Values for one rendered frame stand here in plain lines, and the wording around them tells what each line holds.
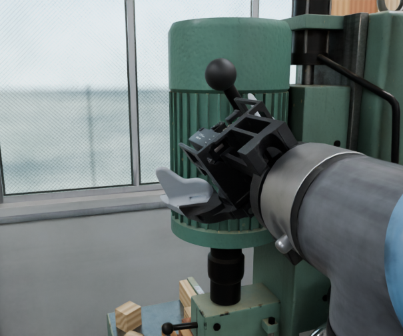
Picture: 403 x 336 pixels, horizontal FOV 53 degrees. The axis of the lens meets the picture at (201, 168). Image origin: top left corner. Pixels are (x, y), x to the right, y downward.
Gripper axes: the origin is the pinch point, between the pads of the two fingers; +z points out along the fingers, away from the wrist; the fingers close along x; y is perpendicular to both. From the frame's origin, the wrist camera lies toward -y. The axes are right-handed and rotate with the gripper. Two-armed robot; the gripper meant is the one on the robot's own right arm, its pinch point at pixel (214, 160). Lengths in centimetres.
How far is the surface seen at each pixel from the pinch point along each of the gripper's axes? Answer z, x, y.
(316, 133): 5.4, -15.5, -9.2
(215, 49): 5.2, -9.3, 9.3
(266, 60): 3.7, -13.7, 4.4
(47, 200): 152, 47, -25
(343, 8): 127, -118, -36
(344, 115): 5.4, -20.6, -10.0
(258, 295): 11.9, 5.2, -29.3
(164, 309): 39, 23, -37
